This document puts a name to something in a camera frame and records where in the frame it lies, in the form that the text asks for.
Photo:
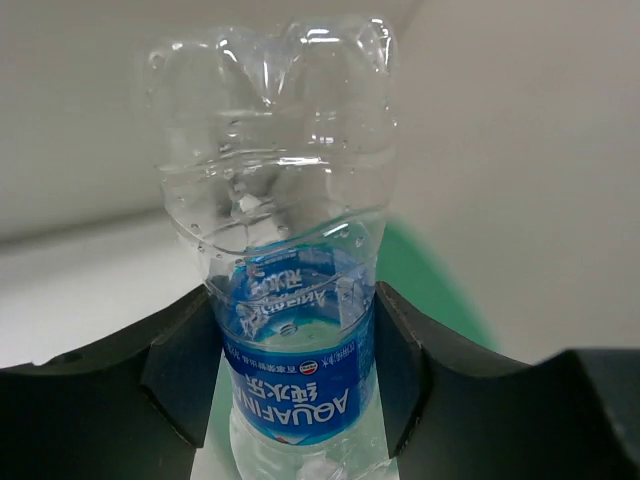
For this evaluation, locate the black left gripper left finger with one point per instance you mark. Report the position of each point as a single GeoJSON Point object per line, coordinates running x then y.
{"type": "Point", "coordinates": [133, 405]}

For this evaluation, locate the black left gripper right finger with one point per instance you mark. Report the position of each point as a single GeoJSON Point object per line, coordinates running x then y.
{"type": "Point", "coordinates": [453, 409]}

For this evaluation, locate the blue label plastic bottle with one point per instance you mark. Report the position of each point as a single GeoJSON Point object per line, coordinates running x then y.
{"type": "Point", "coordinates": [275, 156]}

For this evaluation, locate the green plastic bin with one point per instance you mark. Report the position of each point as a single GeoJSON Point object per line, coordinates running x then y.
{"type": "Point", "coordinates": [435, 295]}

